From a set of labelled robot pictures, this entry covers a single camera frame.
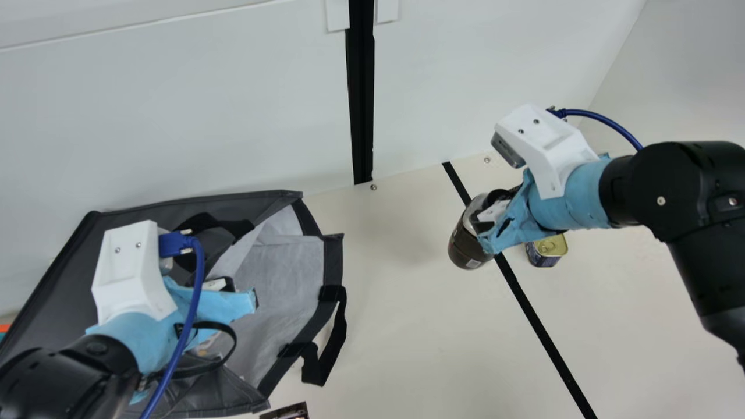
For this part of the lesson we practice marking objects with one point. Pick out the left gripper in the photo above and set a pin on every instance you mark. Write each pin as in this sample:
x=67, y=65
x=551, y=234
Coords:
x=227, y=305

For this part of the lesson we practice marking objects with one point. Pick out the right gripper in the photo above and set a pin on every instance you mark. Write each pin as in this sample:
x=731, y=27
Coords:
x=570, y=201

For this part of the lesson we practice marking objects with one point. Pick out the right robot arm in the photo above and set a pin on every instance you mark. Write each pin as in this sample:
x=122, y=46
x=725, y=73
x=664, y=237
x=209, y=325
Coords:
x=692, y=198

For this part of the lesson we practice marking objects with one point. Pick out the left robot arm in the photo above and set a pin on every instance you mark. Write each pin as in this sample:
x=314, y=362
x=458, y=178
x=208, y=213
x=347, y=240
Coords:
x=58, y=384

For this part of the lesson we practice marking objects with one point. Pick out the rectangular tin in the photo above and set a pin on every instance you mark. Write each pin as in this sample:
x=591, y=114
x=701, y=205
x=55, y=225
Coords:
x=548, y=250

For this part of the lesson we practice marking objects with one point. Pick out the black strip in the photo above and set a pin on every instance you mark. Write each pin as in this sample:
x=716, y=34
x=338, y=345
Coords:
x=524, y=297

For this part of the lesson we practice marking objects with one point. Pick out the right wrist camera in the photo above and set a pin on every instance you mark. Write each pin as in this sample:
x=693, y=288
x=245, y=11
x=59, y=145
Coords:
x=547, y=148

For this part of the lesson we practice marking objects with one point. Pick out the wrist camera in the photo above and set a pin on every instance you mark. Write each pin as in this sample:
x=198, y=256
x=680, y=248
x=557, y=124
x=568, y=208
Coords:
x=131, y=273
x=547, y=148

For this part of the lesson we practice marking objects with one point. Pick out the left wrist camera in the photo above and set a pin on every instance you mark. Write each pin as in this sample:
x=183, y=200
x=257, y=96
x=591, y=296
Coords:
x=131, y=273

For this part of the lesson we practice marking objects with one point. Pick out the black post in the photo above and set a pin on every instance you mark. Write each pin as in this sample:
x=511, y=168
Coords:
x=360, y=87

